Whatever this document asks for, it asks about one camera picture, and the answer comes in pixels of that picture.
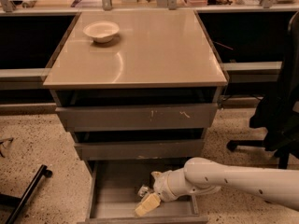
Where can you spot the black office chair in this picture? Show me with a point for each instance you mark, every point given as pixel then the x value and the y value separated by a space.
pixel 276 111

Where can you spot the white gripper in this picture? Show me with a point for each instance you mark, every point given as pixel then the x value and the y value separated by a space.
pixel 162 184

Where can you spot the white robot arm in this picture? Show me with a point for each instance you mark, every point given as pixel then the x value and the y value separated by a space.
pixel 200 176

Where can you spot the black chair base leg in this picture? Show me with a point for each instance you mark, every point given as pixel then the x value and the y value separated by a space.
pixel 17 203

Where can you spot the top grey drawer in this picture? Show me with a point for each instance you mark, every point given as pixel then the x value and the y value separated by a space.
pixel 136 117

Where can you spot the open bottom grey drawer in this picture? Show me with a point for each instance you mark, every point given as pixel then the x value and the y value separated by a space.
pixel 114 195

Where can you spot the grey drawer cabinet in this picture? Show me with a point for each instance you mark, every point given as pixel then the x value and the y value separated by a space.
pixel 158 57

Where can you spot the white bowl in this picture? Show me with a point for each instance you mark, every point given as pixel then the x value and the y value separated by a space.
pixel 101 31

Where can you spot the middle grey drawer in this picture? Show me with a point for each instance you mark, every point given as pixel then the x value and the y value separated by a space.
pixel 139 150

